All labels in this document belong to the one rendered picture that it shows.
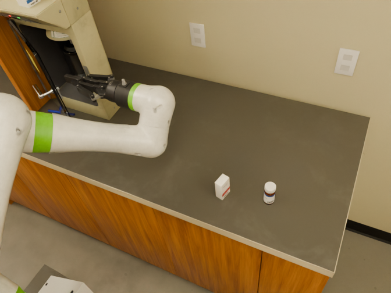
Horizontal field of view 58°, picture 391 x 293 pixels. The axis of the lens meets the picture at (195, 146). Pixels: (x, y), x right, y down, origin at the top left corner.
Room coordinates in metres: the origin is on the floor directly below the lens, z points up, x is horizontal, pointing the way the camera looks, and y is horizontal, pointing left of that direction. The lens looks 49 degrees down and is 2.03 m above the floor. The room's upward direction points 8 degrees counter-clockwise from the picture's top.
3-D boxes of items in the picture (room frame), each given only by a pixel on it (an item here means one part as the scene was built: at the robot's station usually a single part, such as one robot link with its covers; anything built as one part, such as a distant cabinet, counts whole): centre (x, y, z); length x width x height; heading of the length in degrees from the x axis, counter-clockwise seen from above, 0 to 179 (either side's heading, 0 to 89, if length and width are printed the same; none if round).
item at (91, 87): (0.98, 0.32, 1.27); 0.11 x 0.01 x 0.04; 59
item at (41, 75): (1.19, 0.56, 1.19); 0.30 x 0.01 x 0.40; 30
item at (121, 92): (0.92, 0.20, 1.28); 0.09 x 0.06 x 0.12; 148
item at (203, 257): (1.21, 0.32, 0.45); 2.05 x 0.67 x 0.90; 58
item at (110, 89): (0.96, 0.26, 1.27); 0.09 x 0.08 x 0.07; 58
